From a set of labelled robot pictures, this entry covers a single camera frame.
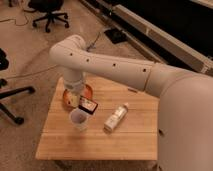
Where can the wooden table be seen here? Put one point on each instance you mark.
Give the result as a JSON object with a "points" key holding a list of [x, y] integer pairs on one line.
{"points": [[134, 139]]}

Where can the black floor box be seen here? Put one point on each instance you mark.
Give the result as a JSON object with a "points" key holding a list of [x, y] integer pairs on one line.
{"points": [[115, 35]]}

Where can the black office chair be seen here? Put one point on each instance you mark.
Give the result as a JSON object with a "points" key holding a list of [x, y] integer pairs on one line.
{"points": [[51, 10]]}

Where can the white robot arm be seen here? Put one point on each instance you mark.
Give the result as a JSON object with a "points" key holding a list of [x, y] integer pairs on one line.
{"points": [[185, 109]]}

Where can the black chair base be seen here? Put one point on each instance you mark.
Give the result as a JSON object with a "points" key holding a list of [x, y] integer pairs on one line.
{"points": [[9, 97]]}

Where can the orange bowl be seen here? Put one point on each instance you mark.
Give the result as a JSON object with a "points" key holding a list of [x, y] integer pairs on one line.
{"points": [[87, 93]]}

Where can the white plastic bottle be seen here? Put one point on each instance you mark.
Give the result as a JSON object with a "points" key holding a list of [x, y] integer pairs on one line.
{"points": [[112, 122]]}

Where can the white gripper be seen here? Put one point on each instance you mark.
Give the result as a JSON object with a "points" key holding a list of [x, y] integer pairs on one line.
{"points": [[74, 90]]}

